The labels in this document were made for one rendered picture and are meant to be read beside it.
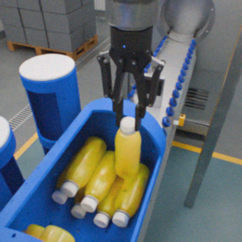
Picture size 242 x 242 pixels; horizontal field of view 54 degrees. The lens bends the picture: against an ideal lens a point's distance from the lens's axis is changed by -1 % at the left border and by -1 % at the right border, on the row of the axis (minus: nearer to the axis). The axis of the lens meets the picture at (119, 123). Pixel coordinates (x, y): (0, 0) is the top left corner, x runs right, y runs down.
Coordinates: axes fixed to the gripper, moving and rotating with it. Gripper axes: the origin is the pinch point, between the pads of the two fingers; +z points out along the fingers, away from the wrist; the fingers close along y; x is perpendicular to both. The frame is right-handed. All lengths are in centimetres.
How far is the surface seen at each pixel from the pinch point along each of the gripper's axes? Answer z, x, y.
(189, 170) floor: 128, -97, -24
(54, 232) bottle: 9.7, 26.1, 5.4
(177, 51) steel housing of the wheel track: 36, -117, 4
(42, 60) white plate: 24, -56, 67
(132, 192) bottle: 20.0, 6.6, -3.7
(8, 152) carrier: 28, 1, 43
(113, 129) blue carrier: 15.2, -9.2, 7.8
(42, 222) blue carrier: 25.6, 19.8, 16.3
